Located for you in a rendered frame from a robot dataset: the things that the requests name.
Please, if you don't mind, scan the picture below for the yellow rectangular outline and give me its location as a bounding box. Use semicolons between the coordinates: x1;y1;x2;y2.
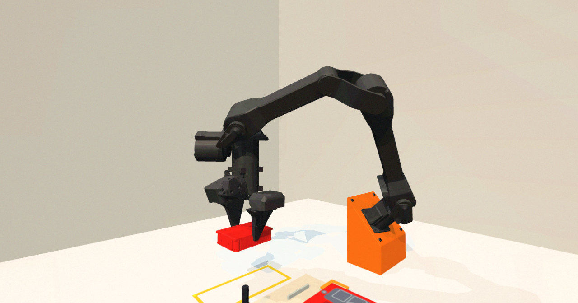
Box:
193;265;291;303

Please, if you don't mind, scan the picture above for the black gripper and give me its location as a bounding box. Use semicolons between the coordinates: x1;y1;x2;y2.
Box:
221;162;285;241

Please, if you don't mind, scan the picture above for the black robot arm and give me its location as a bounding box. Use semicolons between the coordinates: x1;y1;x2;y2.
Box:
194;66;416;233

